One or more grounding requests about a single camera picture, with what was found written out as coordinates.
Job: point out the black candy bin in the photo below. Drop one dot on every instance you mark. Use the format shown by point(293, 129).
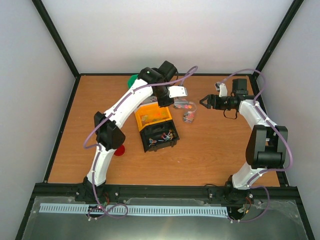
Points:
point(159, 135)

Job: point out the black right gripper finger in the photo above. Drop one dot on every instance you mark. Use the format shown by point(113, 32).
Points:
point(207, 104)
point(206, 98)

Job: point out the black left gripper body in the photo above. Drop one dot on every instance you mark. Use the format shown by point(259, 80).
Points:
point(161, 102)

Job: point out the clear plastic jar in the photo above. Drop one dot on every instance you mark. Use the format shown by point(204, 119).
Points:
point(190, 111)

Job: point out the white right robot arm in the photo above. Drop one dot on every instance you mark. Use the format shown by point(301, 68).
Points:
point(267, 146)

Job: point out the black enclosure frame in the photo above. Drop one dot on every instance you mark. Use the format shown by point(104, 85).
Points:
point(284, 190)

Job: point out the red jar lid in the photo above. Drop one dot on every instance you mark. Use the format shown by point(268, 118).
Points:
point(120, 151)

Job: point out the silver metal scoop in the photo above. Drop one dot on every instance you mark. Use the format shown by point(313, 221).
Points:
point(181, 103)

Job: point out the light blue cable duct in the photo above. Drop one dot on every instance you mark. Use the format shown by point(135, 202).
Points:
point(136, 210)

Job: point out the green candy bin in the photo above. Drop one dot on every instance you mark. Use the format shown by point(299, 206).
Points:
point(132, 80)

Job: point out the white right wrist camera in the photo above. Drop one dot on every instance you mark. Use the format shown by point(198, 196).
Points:
point(222, 89)

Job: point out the yellow candy bin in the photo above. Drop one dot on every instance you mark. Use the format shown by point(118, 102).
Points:
point(150, 114)

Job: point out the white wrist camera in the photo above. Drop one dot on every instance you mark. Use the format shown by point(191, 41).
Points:
point(177, 91)
point(222, 89)

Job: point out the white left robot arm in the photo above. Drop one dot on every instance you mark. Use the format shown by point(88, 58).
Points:
point(107, 136)

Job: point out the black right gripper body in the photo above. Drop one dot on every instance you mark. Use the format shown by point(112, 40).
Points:
point(220, 105)

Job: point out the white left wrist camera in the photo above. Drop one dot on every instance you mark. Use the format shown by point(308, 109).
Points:
point(177, 91)

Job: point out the white candy bin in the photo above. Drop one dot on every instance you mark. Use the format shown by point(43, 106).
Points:
point(149, 100)

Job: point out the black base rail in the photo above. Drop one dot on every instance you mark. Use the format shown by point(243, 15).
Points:
point(222, 195)

